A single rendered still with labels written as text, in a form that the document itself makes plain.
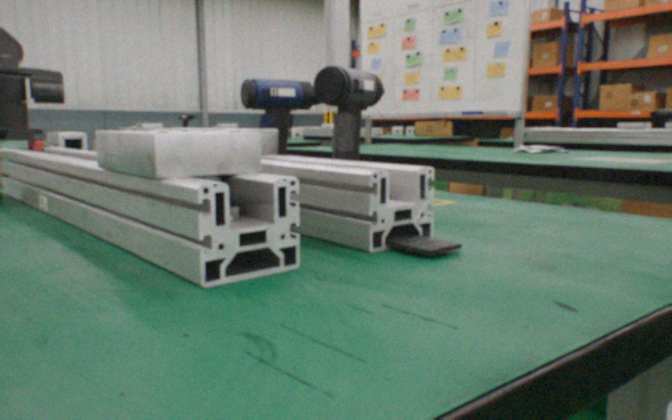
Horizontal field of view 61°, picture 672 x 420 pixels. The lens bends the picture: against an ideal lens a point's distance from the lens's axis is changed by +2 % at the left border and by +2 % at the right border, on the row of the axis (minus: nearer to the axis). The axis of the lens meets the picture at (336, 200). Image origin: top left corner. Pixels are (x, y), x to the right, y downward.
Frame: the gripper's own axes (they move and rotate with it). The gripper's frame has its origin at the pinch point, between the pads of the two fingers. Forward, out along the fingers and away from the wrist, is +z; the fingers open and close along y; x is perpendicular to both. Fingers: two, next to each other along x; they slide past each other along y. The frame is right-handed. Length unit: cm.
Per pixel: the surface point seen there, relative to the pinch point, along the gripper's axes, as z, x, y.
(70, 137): -3, 77, 34
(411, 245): -1, -99, 14
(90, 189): -5, -67, -7
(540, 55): -129, 424, 980
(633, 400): 17, -113, 36
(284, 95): -17, -47, 36
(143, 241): -1, -83, -8
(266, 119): -13, -44, 34
